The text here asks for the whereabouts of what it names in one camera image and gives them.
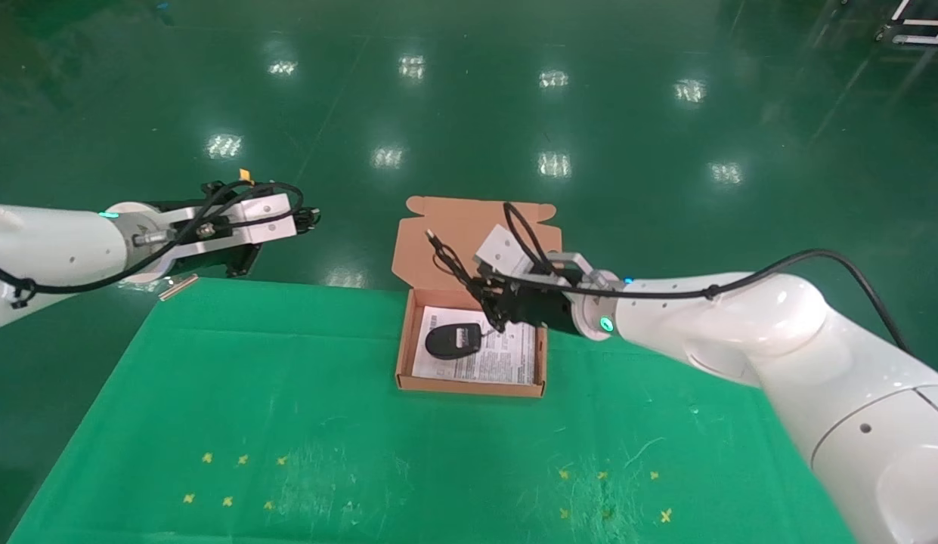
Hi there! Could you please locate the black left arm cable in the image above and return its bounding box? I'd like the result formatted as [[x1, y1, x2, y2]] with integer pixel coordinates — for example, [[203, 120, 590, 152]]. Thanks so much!
[[0, 169, 305, 309]]

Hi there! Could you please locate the open brown cardboard box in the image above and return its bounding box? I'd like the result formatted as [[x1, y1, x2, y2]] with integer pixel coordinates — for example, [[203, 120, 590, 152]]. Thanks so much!
[[392, 196, 565, 398]]

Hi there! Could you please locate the white wheeled table frame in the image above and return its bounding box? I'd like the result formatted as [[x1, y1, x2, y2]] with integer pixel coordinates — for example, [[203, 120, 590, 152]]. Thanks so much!
[[875, 0, 938, 46]]

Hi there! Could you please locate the metal binder clip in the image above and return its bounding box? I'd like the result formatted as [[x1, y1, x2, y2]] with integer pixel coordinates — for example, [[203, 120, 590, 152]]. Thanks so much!
[[159, 274, 200, 301]]

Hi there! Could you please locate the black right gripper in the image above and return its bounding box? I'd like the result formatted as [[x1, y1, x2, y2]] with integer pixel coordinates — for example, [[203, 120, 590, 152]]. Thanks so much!
[[472, 277, 584, 334]]

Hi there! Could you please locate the white printed paper sheet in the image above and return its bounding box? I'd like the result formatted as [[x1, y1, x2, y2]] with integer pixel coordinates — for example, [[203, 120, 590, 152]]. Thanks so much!
[[412, 305, 537, 386]]

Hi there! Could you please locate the black wired mouse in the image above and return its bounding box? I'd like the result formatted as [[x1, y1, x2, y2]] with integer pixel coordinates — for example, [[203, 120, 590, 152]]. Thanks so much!
[[425, 227, 515, 360]]

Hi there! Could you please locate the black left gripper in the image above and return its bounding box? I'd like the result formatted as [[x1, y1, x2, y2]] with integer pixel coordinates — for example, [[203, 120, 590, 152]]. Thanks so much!
[[149, 197, 323, 279]]

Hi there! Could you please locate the green table cloth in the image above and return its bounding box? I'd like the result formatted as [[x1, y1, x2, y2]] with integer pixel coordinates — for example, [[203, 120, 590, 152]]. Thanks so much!
[[8, 277, 855, 544]]

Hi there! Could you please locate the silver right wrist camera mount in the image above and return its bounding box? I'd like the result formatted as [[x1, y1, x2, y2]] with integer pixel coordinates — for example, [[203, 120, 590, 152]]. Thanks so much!
[[472, 224, 613, 292]]

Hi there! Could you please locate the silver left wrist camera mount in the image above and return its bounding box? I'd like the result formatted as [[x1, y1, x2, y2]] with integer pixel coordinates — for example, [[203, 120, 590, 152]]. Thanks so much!
[[132, 193, 302, 262]]

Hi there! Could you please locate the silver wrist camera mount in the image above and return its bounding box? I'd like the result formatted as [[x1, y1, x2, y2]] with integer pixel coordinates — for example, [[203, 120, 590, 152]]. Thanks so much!
[[472, 224, 613, 292], [132, 193, 302, 262]]

